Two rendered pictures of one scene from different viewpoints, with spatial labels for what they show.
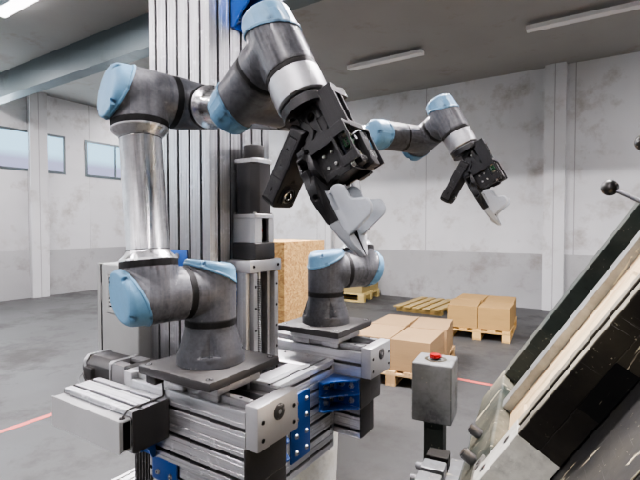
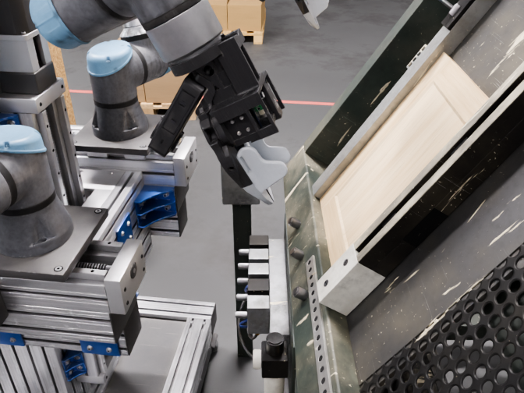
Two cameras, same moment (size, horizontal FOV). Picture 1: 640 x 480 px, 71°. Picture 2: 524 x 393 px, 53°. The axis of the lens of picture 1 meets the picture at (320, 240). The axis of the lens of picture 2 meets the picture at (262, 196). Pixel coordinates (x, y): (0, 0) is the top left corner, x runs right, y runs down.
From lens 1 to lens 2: 0.40 m
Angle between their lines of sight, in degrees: 39
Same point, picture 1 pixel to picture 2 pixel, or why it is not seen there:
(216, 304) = (35, 185)
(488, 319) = (238, 19)
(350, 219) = (263, 179)
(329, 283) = (122, 90)
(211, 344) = (40, 226)
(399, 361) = (155, 92)
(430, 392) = not seen: hidden behind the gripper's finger
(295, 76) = (192, 30)
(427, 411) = (236, 196)
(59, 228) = not seen: outside the picture
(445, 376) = not seen: hidden behind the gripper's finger
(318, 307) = (114, 119)
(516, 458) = (355, 277)
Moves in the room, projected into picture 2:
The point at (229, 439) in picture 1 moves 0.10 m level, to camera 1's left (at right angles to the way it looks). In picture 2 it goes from (89, 308) to (37, 323)
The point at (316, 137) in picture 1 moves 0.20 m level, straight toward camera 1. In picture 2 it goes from (226, 106) to (320, 195)
